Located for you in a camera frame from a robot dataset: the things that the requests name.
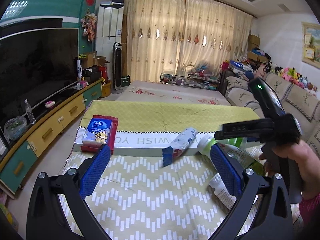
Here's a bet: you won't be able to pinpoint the pink sleeved forearm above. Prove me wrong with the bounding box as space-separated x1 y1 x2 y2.
299 194 320 226

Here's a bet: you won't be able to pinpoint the person right hand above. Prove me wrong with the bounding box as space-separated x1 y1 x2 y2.
259 140 319 204

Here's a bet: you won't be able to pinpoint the green white bottle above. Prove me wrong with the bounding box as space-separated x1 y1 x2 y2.
197 134 265 176

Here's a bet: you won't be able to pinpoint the beige sofa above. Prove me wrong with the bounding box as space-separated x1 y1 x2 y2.
223 73 319 155

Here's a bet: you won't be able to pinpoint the blue tissue pack red tray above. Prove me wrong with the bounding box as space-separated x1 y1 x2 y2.
80 115 119 154

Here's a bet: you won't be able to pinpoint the pile of plush toys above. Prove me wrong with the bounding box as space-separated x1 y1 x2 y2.
256 61 318 94

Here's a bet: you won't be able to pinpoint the blue white wrapper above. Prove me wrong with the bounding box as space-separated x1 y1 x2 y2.
162 127 198 167

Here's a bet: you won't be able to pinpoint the patterned table cloth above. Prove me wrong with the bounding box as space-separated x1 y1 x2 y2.
66 101 258 239

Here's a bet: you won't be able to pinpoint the tv cabinet yellow green drawers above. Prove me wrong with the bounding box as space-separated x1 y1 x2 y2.
1 79 103 199

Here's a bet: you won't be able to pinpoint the low shelf of books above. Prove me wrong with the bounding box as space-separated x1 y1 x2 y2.
159 73 220 90

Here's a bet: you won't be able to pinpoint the glass ashtray bowl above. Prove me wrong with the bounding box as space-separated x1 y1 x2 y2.
4 116 28 141

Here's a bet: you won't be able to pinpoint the framed landscape picture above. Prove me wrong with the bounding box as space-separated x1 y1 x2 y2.
302 22 320 69

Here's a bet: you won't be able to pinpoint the stacked cardboard boxes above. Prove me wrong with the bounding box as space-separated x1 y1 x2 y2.
247 34 271 63

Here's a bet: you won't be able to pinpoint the clear water bottle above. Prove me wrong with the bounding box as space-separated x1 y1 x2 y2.
24 99 36 125

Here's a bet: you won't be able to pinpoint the floral floor mat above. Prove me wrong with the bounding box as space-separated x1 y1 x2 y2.
118 81 230 106

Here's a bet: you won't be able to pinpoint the large black television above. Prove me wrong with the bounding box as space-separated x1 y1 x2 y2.
1 28 79 126

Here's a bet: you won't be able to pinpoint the black tower fan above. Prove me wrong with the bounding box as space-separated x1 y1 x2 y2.
112 42 123 94

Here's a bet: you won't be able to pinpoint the cream curtains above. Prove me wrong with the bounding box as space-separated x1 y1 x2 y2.
124 0 253 82

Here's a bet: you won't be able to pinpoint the white standing air conditioner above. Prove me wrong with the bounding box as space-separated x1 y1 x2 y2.
96 4 124 66

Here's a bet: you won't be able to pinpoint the flower wall decoration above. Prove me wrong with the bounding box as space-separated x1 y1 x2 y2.
80 9 98 42

